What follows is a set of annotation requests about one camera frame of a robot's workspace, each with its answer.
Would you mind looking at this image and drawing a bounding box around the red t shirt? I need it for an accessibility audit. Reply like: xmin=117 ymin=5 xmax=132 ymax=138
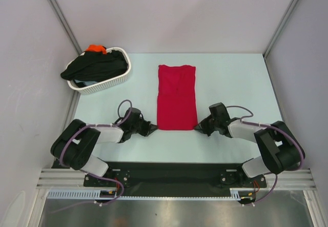
xmin=157 ymin=65 xmax=198 ymax=131

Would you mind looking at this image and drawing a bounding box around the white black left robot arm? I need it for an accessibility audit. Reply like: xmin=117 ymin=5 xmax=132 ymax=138
xmin=50 ymin=108 xmax=158 ymax=186

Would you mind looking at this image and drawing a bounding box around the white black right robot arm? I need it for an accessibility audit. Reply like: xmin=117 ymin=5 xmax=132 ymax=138
xmin=194 ymin=102 xmax=305 ymax=187

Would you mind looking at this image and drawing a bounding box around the white plastic laundry basket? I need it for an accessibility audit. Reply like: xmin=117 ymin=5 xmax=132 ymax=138
xmin=60 ymin=47 xmax=132 ymax=95

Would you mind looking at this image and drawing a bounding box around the light blue t shirt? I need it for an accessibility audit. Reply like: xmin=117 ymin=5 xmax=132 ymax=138
xmin=73 ymin=80 xmax=97 ymax=88

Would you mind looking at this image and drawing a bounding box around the black t shirt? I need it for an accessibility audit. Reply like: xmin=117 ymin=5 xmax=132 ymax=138
xmin=60 ymin=50 xmax=128 ymax=82

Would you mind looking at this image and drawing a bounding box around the orange t shirt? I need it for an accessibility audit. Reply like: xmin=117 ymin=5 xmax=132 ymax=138
xmin=85 ymin=44 xmax=107 ymax=54

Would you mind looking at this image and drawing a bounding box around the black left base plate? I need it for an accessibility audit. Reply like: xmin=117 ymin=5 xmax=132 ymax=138
xmin=83 ymin=169 xmax=130 ymax=188

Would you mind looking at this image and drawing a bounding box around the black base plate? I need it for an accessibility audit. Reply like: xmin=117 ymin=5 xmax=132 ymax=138
xmin=218 ymin=169 xmax=267 ymax=188
xmin=83 ymin=169 xmax=130 ymax=188

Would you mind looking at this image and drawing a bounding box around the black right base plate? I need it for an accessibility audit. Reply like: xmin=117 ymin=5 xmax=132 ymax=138
xmin=218 ymin=169 xmax=267 ymax=188

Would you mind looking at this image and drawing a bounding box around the white slotted cable duct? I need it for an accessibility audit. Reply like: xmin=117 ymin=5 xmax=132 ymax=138
xmin=47 ymin=189 xmax=117 ymax=200

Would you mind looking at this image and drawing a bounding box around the aluminium front rail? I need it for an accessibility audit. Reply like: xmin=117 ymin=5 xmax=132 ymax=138
xmin=36 ymin=169 xmax=316 ymax=191

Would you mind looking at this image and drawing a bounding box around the right aluminium corner post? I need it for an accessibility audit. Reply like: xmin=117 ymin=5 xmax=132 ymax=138
xmin=262 ymin=0 xmax=300 ymax=60

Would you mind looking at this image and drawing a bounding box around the aluminium corner post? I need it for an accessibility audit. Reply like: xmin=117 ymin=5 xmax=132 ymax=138
xmin=262 ymin=0 xmax=300 ymax=60
xmin=47 ymin=0 xmax=82 ymax=55

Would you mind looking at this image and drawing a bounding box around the left aluminium corner post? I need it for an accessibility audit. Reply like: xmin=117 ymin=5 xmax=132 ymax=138
xmin=47 ymin=0 xmax=82 ymax=55

